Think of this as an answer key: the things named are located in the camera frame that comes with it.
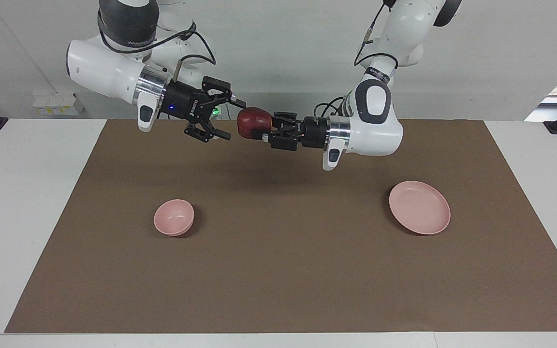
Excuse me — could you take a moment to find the red apple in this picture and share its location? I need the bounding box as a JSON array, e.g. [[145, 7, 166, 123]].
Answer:
[[237, 107, 274, 140]]

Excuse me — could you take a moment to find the pink plate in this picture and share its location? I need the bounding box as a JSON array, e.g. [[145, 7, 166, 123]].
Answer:
[[388, 180, 452, 236]]

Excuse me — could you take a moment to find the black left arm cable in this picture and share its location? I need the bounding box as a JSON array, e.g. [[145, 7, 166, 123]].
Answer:
[[353, 0, 400, 69]]

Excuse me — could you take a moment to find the brown table mat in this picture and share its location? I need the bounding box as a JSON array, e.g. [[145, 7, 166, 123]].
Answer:
[[4, 119, 557, 334]]

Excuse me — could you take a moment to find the pink bowl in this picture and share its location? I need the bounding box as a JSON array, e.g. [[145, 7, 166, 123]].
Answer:
[[153, 199, 195, 237]]

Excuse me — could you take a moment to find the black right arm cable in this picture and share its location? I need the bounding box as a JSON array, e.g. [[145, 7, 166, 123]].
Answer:
[[99, 18, 217, 84]]

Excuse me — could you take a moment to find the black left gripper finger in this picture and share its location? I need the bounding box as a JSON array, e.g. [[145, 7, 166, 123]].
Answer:
[[270, 112, 304, 132], [262, 132, 304, 152]]

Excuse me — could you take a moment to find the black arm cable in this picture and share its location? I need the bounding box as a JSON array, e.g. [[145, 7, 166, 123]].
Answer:
[[353, 0, 400, 69], [99, 18, 217, 84]]

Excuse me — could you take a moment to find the white wall socket box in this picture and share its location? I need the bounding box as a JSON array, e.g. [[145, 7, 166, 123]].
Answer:
[[32, 93, 86, 117]]

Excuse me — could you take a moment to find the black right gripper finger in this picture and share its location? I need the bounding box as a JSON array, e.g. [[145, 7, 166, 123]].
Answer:
[[202, 76, 247, 108], [184, 116, 232, 144]]

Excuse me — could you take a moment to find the black left base cable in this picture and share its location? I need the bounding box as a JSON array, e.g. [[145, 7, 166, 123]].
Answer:
[[314, 96, 352, 119]]

